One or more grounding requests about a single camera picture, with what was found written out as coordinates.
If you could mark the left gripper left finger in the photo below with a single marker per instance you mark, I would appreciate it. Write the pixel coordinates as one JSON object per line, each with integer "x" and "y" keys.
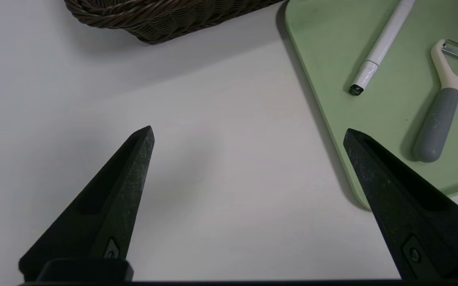
{"x": 105, "y": 206}

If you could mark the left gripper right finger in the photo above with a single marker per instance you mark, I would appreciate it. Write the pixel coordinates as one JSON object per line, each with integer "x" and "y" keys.
{"x": 416, "y": 210}

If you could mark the white marker pen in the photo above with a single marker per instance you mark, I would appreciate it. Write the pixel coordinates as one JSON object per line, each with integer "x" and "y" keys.
{"x": 384, "y": 41}

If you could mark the dark brown wicker basket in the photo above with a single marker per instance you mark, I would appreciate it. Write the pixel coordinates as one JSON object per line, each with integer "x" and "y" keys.
{"x": 165, "y": 20}

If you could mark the light green plastic tray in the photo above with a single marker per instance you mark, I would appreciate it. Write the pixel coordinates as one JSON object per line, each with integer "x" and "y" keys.
{"x": 332, "y": 47}

